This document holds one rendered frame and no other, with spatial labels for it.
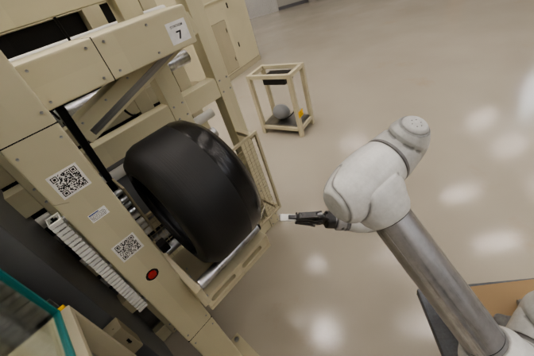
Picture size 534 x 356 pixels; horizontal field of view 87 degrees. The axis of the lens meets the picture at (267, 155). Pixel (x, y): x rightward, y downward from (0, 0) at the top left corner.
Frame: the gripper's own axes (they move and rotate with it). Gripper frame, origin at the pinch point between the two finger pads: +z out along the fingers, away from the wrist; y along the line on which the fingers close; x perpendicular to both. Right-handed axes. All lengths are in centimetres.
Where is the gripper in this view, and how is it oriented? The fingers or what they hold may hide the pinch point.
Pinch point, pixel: (287, 218)
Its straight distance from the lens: 121.2
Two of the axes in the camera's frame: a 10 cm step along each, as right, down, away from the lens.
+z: -9.9, -0.6, -1.2
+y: -1.3, 5.6, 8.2
